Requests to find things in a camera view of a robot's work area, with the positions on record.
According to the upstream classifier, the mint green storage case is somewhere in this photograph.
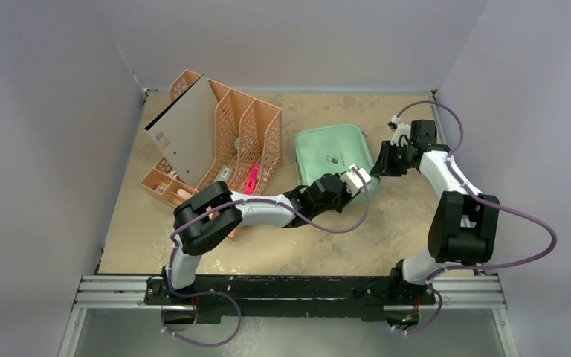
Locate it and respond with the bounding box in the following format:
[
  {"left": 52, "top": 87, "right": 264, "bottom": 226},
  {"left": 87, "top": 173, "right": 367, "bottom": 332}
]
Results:
[{"left": 294, "top": 124, "right": 373, "bottom": 185}]

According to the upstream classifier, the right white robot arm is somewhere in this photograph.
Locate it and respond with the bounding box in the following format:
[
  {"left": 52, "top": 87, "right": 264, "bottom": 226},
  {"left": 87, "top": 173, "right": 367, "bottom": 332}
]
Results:
[{"left": 370, "top": 117, "right": 498, "bottom": 303}]

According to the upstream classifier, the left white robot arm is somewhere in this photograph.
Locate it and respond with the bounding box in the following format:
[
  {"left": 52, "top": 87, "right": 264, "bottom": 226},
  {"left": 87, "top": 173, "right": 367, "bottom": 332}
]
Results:
[{"left": 163, "top": 166, "right": 371, "bottom": 304}]

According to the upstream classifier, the pink marker pen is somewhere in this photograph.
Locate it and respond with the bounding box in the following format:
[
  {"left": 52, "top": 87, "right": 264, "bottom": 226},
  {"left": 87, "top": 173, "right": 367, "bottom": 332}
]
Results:
[{"left": 244, "top": 163, "right": 259, "bottom": 195}]

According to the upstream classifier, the pink plastic desk organizer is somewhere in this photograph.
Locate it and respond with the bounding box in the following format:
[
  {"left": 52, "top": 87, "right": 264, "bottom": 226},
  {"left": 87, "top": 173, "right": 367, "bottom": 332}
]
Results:
[{"left": 141, "top": 78, "right": 282, "bottom": 207}]

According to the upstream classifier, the grey folder board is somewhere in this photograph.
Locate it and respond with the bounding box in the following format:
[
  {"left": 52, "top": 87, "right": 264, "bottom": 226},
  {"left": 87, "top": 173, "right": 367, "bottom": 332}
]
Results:
[{"left": 145, "top": 71, "right": 218, "bottom": 188}]

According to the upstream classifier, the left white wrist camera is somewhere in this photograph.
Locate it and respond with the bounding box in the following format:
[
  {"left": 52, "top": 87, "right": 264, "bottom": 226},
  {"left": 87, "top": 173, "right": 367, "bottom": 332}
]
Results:
[{"left": 339, "top": 164, "right": 372, "bottom": 197}]

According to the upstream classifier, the black table front rail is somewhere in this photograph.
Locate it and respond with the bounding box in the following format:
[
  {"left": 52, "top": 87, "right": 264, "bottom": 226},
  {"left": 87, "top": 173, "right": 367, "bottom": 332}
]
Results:
[{"left": 76, "top": 273, "right": 506, "bottom": 327}]

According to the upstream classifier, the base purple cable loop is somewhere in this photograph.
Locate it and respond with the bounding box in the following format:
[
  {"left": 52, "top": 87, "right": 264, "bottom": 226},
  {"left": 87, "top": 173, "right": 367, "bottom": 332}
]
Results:
[{"left": 160, "top": 287, "right": 245, "bottom": 347}]

